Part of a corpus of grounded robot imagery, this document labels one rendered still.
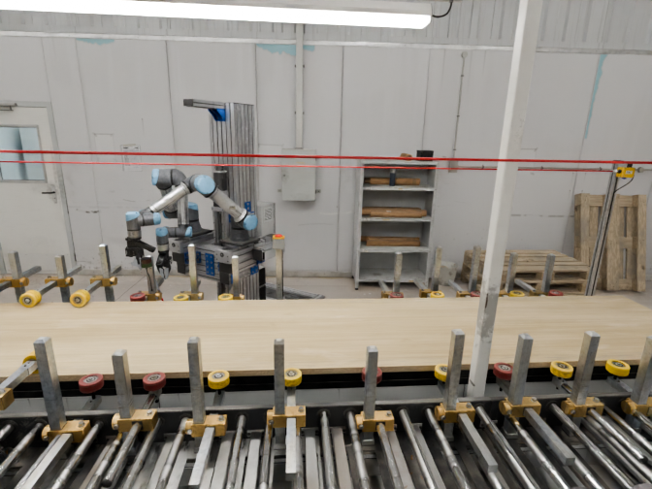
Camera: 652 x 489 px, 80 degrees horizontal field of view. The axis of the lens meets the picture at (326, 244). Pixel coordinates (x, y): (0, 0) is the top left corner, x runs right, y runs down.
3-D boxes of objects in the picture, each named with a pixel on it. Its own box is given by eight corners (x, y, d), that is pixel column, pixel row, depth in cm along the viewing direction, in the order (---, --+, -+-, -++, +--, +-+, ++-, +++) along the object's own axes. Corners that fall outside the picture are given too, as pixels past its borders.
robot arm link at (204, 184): (252, 217, 293) (196, 170, 259) (262, 221, 281) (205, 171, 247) (244, 230, 290) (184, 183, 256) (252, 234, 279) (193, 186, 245)
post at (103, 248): (111, 318, 241) (101, 243, 228) (117, 318, 241) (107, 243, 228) (109, 321, 237) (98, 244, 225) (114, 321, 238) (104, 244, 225)
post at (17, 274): (26, 326, 238) (11, 250, 225) (32, 326, 238) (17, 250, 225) (22, 328, 234) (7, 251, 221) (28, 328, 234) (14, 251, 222)
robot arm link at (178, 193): (194, 169, 268) (131, 211, 250) (200, 170, 260) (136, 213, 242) (203, 182, 275) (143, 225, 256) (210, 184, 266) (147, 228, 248)
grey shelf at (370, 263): (351, 277, 521) (356, 158, 480) (418, 277, 524) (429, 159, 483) (354, 289, 478) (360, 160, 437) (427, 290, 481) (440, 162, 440)
